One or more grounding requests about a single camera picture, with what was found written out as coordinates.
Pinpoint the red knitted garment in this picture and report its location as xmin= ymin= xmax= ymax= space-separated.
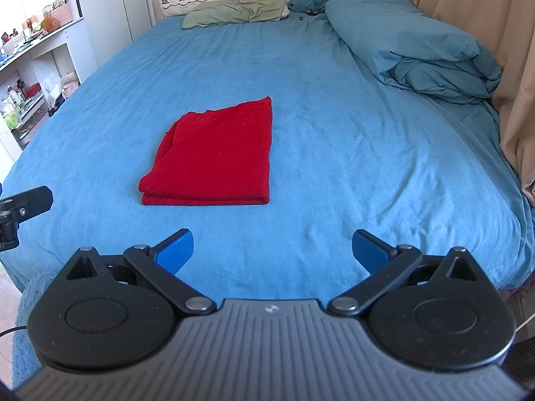
xmin=139 ymin=97 xmax=273 ymax=207

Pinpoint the blue bed sheet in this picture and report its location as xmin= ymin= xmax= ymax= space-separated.
xmin=1 ymin=15 xmax=534 ymax=300

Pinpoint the white shelf unit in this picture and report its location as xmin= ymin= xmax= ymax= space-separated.
xmin=1 ymin=18 xmax=98 ymax=178

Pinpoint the light blue fluffy rug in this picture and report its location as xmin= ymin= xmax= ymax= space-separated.
xmin=10 ymin=271 xmax=57 ymax=389

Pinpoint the brown teddy on shelf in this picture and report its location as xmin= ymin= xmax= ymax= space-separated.
xmin=41 ymin=12 xmax=62 ymax=34

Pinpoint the folded blue duvet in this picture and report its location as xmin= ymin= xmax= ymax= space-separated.
xmin=325 ymin=0 xmax=502 ymax=104

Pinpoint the white and grey wardrobe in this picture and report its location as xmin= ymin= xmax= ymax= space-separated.
xmin=76 ymin=0 xmax=152 ymax=67

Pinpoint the green pillow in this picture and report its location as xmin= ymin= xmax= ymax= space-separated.
xmin=181 ymin=0 xmax=289 ymax=30

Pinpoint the beige curtain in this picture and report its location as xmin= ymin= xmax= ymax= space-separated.
xmin=410 ymin=0 xmax=534 ymax=200

